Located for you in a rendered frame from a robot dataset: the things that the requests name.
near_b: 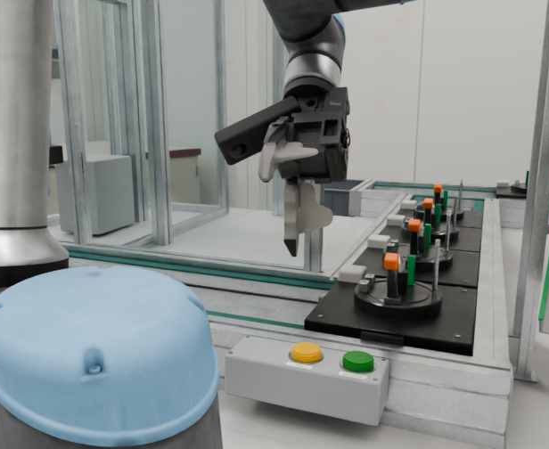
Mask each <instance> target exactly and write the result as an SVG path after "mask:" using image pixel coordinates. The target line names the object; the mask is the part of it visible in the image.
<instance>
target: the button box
mask: <svg viewBox="0 0 549 449"><path fill-rule="evenodd" d="M295 344H296V343H290V342H285V341H280V340H274V339H264V338H259V337H253V336H250V335H246V336H244V337H243V338H242V339H241V340H240V341H239V342H238V343H237V344H236V345H235V346H234V347H232V348H231V349H230V350H229V351H228V352H227V353H226V354H225V392H226V393H227V394H228V395H232V396H239V397H244V398H248V399H252V400H257V401H260V402H265V403H270V404H277V405H280V406H285V407H290V408H293V409H298V410H302V411H306V412H314V413H318V414H322V415H327V416H331V417H335V418H339V419H343V420H351V421H355V422H360V423H364V424H368V425H373V426H378V425H379V422H380V419H381V415H382V412H383V410H384V407H385V404H386V402H387V399H388V388H389V360H388V359H386V358H380V357H374V356H373V358H374V366H373V368H372V369H371V370H369V371H351V370H349V369H347V368H345V367H344V366H343V364H342V357H343V355H345V354H346V353H347V352H343V351H338V350H332V349H327V348H321V349H322V353H321V358H320V359H318V360H316V361H313V362H301V361H297V360H295V359H293V358H292V357H291V348H292V347H293V346H294V345H295Z"/></svg>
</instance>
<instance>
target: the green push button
mask: <svg viewBox="0 0 549 449"><path fill-rule="evenodd" d="M342 364H343V366H344V367H345V368H347V369H349V370H351V371H369V370H371V369H372V368H373V366H374V358H373V357H372V356H371V355H370V354H368V353H366V352H364V351H349V352H347V353H346V354H345V355H343V357H342Z"/></svg>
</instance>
